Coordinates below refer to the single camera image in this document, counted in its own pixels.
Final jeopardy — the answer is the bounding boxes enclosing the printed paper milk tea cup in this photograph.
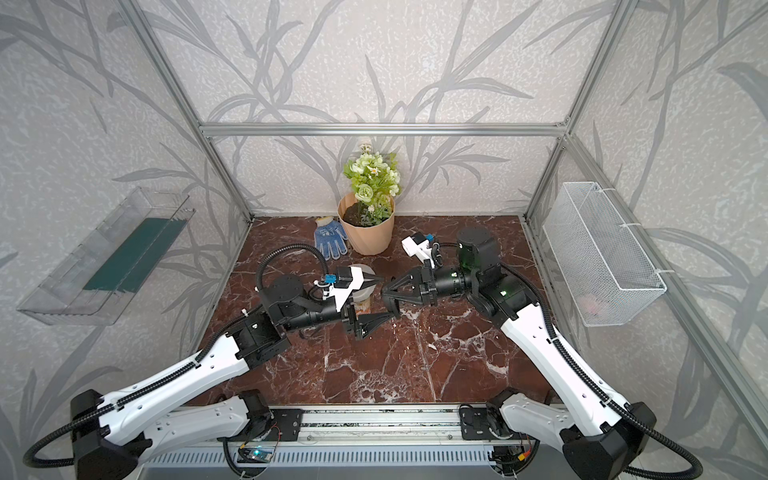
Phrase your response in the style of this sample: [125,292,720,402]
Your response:
[354,297,372,315]

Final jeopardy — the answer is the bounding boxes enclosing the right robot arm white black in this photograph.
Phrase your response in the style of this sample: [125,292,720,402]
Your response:
[382,227,648,479]

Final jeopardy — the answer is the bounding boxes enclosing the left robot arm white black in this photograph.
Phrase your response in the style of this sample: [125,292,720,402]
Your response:
[71,267,394,479]

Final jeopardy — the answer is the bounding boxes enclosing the beige plastic flower pot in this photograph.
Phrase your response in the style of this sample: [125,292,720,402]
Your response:
[337,193,395,256]

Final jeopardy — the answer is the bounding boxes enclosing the blue dotted work glove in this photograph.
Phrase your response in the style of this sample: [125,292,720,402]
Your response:
[314,216,348,260]

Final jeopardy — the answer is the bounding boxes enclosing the green white artificial flowers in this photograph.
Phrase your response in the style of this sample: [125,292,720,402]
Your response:
[343,143,401,227]

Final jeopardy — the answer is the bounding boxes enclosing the pink object in basket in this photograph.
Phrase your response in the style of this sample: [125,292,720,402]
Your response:
[577,294,607,318]

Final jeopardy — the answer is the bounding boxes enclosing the small green circuit board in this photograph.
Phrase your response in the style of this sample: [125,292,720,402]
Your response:
[237,444,275,464]

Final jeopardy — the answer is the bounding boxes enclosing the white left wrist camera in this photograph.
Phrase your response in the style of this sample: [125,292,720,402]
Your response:
[315,265,383,312]

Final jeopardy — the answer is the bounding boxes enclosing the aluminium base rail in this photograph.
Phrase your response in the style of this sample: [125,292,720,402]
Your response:
[137,403,607,469]

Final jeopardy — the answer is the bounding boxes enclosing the white wire mesh basket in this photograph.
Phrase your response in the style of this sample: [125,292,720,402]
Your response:
[543,182,667,327]

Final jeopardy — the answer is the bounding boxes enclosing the clear plastic wall shelf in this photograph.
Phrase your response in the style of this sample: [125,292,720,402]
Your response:
[17,187,195,326]

